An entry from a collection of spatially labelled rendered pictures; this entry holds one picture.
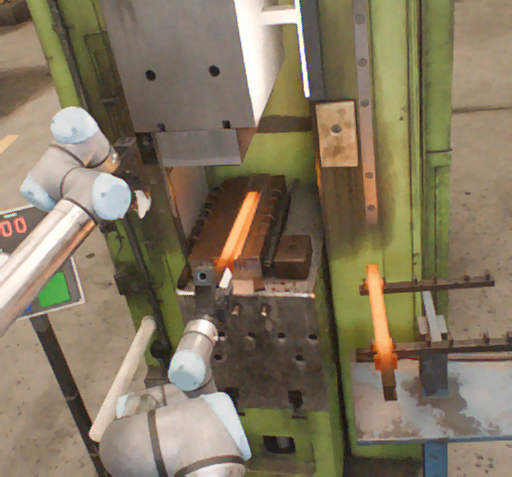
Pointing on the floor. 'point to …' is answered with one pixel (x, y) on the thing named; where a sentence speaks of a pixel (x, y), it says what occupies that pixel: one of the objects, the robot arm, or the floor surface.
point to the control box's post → (67, 386)
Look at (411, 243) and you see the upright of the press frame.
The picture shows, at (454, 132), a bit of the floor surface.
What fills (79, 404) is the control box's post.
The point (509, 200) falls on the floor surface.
